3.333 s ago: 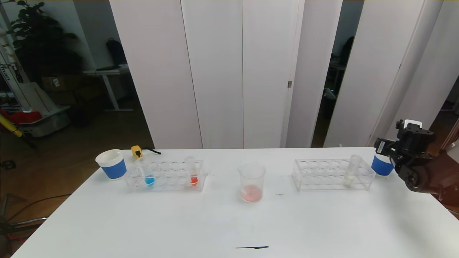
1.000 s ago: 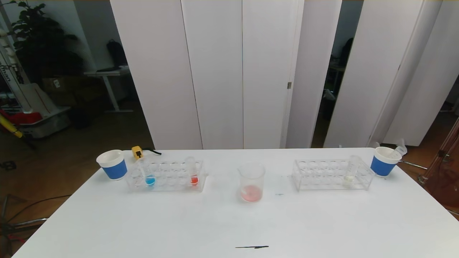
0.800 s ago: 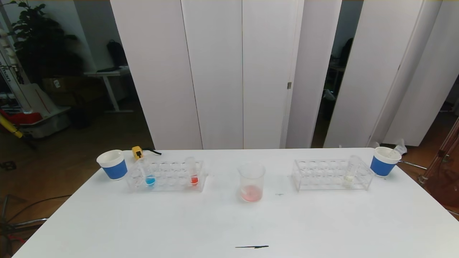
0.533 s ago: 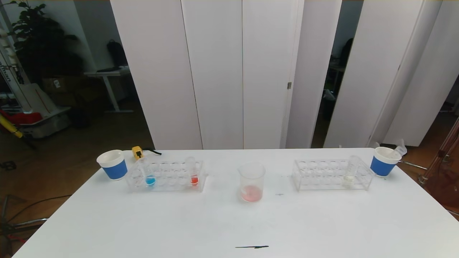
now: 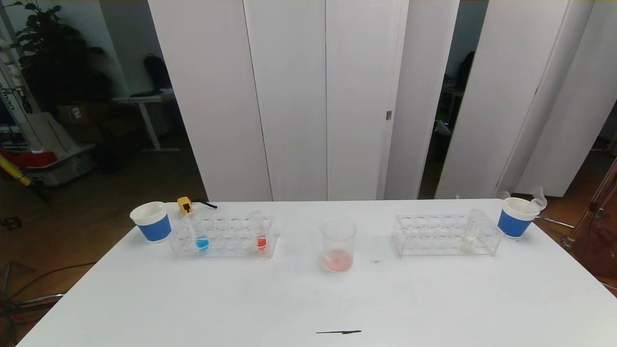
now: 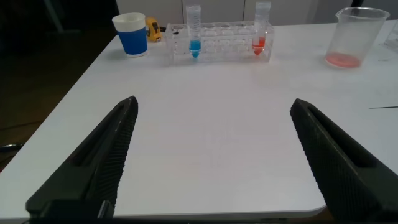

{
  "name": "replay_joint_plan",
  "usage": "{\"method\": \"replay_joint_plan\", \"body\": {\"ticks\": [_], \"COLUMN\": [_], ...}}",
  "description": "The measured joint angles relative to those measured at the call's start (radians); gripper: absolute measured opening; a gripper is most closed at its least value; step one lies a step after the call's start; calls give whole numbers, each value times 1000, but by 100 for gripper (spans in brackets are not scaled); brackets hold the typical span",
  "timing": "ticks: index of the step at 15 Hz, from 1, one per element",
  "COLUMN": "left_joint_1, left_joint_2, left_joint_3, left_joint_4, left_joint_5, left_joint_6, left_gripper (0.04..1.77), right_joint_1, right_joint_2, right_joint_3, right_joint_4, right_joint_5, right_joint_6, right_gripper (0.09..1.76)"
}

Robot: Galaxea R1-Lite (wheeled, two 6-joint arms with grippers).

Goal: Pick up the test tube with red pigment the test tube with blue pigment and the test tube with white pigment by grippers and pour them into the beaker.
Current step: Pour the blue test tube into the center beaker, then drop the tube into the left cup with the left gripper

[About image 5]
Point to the clear acrylic test tube rack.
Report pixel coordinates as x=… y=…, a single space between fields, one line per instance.
x=226 y=243
x=434 y=241

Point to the test tube with pale yellow pigment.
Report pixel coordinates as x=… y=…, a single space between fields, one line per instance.
x=469 y=241

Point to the white folding screen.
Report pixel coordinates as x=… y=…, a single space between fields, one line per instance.
x=289 y=96
x=506 y=96

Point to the yellow tape measure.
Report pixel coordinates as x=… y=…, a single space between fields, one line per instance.
x=184 y=206

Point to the clear glass beaker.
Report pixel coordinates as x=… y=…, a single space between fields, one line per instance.
x=337 y=259

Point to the cardboard box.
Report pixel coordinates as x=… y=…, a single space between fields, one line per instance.
x=79 y=114

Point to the blue and white paper cup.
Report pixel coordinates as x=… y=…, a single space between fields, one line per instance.
x=153 y=229
x=513 y=224

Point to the dark green potted plant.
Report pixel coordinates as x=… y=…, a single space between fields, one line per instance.
x=58 y=62

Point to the white standing desk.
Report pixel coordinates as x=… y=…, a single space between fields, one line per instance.
x=144 y=99

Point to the black backpack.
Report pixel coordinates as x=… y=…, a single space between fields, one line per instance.
x=156 y=72

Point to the white platform with board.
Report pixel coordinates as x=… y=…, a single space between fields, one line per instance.
x=53 y=144

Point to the test tube with blue pigment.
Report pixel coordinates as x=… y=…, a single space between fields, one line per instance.
x=202 y=243

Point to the test tube with red pigment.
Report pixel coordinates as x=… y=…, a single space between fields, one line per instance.
x=261 y=241
x=537 y=200

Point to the red box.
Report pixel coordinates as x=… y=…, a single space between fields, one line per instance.
x=33 y=159

